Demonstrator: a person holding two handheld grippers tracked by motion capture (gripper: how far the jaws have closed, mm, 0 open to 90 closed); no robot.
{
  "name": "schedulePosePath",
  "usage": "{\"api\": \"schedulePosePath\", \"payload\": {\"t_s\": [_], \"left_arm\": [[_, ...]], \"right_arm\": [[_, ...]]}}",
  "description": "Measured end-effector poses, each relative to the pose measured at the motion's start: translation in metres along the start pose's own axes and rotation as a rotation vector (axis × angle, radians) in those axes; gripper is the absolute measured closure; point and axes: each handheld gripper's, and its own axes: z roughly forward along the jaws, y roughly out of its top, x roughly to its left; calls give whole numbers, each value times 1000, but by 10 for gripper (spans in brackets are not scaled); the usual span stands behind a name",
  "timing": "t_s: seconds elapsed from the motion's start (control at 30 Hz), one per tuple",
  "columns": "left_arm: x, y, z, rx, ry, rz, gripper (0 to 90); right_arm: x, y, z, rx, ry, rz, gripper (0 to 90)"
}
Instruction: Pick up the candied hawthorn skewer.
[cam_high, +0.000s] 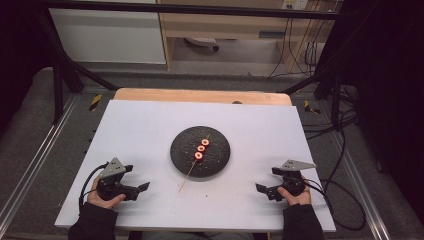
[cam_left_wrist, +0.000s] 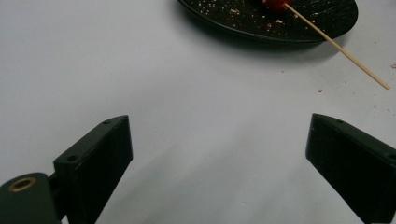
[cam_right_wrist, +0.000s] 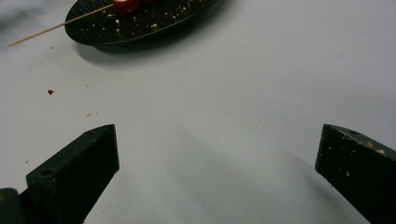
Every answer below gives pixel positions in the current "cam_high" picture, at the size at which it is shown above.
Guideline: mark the black speckled round plate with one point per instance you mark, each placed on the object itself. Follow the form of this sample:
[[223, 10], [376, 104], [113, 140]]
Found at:
[[185, 146]]

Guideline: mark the black metal frame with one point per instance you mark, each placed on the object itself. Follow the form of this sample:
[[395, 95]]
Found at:
[[200, 9]]

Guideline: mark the black curtain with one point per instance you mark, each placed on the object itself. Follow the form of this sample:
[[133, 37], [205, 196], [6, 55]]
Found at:
[[20, 50], [393, 83]]

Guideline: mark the person's right hand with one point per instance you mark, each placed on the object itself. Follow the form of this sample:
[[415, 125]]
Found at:
[[298, 200]]

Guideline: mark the white board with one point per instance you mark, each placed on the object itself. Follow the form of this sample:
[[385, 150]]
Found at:
[[133, 133]]

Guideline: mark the thin bamboo skewer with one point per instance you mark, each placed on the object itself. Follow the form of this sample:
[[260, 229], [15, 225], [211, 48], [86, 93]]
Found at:
[[186, 178]]

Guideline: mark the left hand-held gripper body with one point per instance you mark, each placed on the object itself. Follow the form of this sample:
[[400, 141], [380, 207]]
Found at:
[[111, 188]]

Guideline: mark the white wall socket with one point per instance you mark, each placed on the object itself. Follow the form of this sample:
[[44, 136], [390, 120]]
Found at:
[[293, 4]]

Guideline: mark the aluminium rail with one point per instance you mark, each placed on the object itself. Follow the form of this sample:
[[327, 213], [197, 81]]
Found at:
[[360, 186], [36, 156]]

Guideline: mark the white cabinet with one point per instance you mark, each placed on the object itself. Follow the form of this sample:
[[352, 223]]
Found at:
[[106, 36]]

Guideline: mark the wooden table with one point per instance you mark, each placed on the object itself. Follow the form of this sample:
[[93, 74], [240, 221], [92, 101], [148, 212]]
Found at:
[[200, 96]]

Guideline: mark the red sausage slice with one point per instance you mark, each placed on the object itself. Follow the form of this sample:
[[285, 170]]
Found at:
[[205, 142], [201, 148], [198, 155]]

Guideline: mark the light wooden desk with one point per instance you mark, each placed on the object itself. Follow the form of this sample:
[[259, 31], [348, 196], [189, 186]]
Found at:
[[216, 28]]

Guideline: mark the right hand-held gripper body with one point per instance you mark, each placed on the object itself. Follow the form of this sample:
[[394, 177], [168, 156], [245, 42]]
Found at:
[[292, 183]]

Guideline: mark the person's left hand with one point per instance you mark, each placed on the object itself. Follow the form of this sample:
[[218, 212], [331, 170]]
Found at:
[[100, 202]]

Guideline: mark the white chair base with caster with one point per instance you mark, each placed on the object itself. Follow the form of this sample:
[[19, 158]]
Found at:
[[200, 41]]

